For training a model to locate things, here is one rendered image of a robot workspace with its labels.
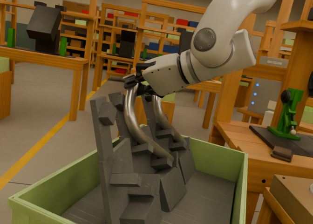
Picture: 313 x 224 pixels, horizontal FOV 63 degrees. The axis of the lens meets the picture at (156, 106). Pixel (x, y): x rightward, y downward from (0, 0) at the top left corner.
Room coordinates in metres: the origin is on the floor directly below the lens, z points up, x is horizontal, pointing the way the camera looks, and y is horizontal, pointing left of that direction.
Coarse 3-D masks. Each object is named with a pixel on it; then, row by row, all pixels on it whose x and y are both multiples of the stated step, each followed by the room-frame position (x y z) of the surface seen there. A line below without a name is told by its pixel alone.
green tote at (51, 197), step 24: (192, 144) 0.91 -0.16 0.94; (216, 144) 0.89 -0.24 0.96; (72, 168) 0.56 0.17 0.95; (96, 168) 0.67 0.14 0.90; (216, 168) 0.88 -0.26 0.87; (240, 168) 0.85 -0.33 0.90; (24, 192) 0.43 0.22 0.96; (48, 192) 0.49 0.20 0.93; (72, 192) 0.57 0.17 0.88; (240, 192) 0.60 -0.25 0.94; (24, 216) 0.40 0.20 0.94; (48, 216) 0.38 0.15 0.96; (240, 216) 0.47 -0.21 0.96
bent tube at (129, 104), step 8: (128, 88) 0.68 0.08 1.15; (136, 88) 0.69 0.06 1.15; (128, 96) 0.66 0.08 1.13; (128, 104) 0.64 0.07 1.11; (128, 112) 0.63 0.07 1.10; (128, 120) 0.62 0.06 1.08; (136, 120) 0.63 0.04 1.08; (128, 128) 0.63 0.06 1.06; (136, 128) 0.62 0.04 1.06; (136, 136) 0.62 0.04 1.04; (144, 136) 0.64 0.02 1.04; (152, 144) 0.66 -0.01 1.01; (160, 152) 0.68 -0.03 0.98
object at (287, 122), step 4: (288, 108) 1.45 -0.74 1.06; (288, 112) 1.42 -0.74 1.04; (292, 112) 1.42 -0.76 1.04; (284, 116) 1.44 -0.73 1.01; (292, 116) 1.41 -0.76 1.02; (288, 120) 1.42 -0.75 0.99; (292, 120) 1.40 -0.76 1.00; (288, 124) 1.39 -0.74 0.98; (292, 124) 1.37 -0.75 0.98; (296, 124) 1.37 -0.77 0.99
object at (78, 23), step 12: (72, 12) 10.10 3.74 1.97; (84, 12) 10.23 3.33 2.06; (96, 12) 10.30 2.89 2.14; (60, 24) 10.52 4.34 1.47; (72, 24) 10.11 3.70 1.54; (84, 24) 10.24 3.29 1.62; (96, 24) 10.23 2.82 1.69; (60, 36) 10.52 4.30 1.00; (72, 36) 10.11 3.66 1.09; (96, 36) 10.27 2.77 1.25; (108, 36) 10.36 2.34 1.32; (72, 48) 10.11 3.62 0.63; (84, 48) 10.34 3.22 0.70; (96, 48) 10.70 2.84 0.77
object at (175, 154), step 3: (171, 153) 0.75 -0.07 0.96; (174, 153) 0.74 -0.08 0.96; (177, 153) 0.74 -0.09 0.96; (174, 156) 0.73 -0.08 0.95; (177, 156) 0.74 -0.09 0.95; (174, 159) 0.73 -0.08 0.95; (177, 159) 0.73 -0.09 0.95; (174, 162) 0.72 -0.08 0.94; (177, 162) 0.72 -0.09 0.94; (174, 165) 0.71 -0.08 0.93; (177, 165) 0.72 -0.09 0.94
